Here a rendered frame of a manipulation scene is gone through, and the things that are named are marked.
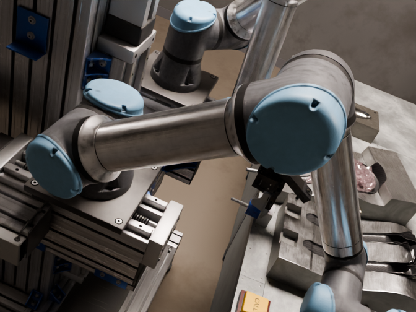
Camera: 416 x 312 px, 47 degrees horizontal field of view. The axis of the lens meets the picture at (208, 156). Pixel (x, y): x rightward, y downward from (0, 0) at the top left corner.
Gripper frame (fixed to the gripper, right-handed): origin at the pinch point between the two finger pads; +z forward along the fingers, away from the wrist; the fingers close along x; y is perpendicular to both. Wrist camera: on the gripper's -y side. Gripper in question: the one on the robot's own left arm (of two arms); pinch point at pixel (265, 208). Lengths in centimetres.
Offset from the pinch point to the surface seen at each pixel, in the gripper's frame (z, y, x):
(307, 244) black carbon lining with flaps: -4.0, -13.1, 10.6
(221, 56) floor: 85, 60, -239
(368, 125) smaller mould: -2, -28, -69
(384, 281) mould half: -7.3, -34.0, 14.3
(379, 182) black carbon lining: -2.5, -33.6, -34.0
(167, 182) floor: 85, 43, -81
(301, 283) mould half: 1.6, -15.4, 19.0
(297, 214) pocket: -1.7, -9.0, -1.8
